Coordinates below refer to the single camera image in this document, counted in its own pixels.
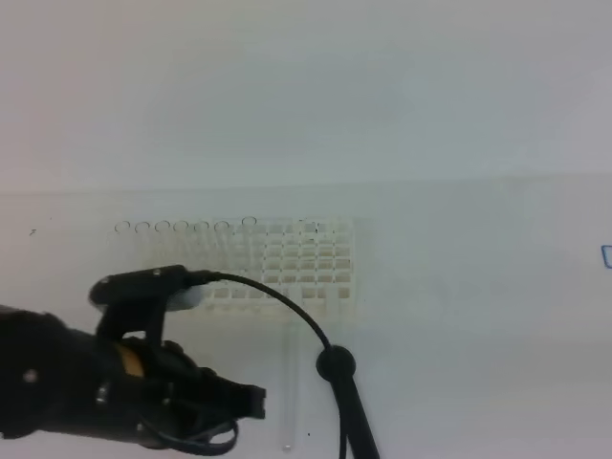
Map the clear test tube in rack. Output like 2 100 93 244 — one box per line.
134 222 151 257
214 221 231 256
173 220 190 257
193 220 209 256
114 221 132 235
154 220 173 258
241 216 258 251

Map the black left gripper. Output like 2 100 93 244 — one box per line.
95 338 266 449

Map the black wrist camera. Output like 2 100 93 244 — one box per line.
89 265 212 348

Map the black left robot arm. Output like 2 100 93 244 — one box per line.
1 307 266 456

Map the black round-headed stand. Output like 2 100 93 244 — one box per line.
316 345 380 459

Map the white test tube rack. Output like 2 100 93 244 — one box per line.
138 217 357 318

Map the clear glass test tube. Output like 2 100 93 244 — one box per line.
280 320 299 454

